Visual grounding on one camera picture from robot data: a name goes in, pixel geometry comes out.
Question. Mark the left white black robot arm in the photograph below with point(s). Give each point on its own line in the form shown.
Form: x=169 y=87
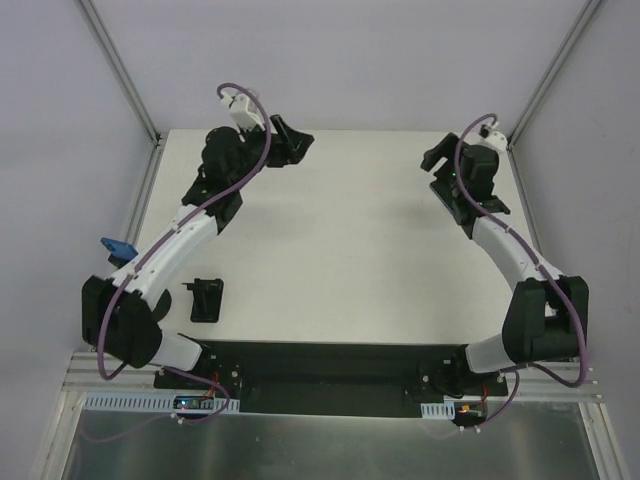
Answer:
x=119 y=315

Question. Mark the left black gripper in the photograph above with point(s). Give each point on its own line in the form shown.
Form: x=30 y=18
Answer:
x=279 y=142

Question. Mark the black smartphone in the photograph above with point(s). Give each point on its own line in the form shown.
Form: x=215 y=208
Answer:
x=119 y=250
x=443 y=189

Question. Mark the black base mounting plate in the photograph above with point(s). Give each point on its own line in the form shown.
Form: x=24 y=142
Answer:
x=388 y=381

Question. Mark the left aluminium frame post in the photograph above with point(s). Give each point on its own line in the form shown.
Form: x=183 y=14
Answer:
x=114 y=60

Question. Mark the white slotted cable duct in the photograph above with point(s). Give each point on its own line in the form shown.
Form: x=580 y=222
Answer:
x=159 y=403
x=438 y=411

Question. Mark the front aluminium rail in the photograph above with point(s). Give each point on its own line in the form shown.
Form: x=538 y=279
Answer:
x=535 y=386

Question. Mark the left white slotted cable duct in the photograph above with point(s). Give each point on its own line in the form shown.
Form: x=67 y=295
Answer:
x=159 y=403

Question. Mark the black folding phone stand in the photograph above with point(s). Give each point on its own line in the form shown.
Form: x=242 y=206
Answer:
x=207 y=299

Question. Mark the black round-base phone stand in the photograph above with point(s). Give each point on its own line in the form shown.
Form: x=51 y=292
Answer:
x=163 y=305

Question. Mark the right aluminium frame post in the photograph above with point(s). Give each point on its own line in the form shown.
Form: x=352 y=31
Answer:
x=578 y=29

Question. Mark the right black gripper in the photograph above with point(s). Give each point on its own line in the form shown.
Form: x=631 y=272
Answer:
x=445 y=153

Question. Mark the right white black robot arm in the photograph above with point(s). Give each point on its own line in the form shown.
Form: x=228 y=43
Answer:
x=547 y=316

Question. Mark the right white slotted cable duct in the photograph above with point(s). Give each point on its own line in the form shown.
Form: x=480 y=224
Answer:
x=438 y=411

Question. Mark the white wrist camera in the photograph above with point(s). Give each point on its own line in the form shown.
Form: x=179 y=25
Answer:
x=243 y=110
x=491 y=137

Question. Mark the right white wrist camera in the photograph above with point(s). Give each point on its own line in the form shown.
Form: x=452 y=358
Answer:
x=491 y=137

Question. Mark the aluminium frame post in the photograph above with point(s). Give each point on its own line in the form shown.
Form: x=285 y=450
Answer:
x=114 y=60
x=578 y=29

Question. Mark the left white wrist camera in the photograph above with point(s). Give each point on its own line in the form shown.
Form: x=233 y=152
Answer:
x=243 y=110

